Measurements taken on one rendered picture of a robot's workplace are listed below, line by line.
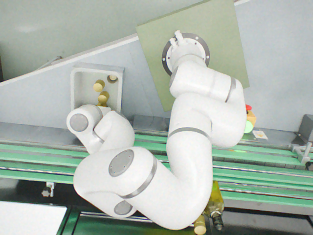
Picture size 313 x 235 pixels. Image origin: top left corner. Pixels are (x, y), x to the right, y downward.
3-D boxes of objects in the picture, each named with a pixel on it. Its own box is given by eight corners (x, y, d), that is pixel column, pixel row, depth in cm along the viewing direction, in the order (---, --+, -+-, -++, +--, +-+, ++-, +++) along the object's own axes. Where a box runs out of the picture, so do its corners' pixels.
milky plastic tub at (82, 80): (77, 117, 110) (71, 127, 102) (77, 61, 101) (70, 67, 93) (121, 122, 111) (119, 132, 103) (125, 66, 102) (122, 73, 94)
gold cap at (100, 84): (95, 79, 102) (92, 82, 98) (105, 80, 102) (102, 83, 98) (95, 88, 104) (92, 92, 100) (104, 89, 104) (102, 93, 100)
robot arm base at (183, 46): (155, 41, 90) (153, 52, 76) (190, 21, 87) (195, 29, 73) (177, 82, 95) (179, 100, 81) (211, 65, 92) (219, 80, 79)
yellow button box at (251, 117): (229, 124, 111) (233, 132, 105) (233, 106, 108) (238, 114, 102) (246, 126, 112) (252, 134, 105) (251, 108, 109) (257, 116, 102)
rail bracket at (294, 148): (286, 149, 102) (304, 170, 89) (293, 130, 98) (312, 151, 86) (297, 150, 102) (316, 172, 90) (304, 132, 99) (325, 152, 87)
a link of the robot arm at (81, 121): (120, 139, 76) (98, 165, 77) (124, 131, 86) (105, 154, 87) (75, 103, 74) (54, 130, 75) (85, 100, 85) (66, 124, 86)
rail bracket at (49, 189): (54, 181, 108) (40, 205, 96) (53, 166, 106) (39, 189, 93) (64, 182, 109) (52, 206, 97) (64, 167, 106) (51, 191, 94)
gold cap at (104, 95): (99, 90, 104) (97, 94, 100) (109, 91, 104) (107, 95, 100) (100, 99, 105) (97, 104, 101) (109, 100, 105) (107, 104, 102)
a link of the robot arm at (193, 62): (176, 47, 75) (179, 62, 60) (222, 64, 77) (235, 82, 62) (164, 80, 79) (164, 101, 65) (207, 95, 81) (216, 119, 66)
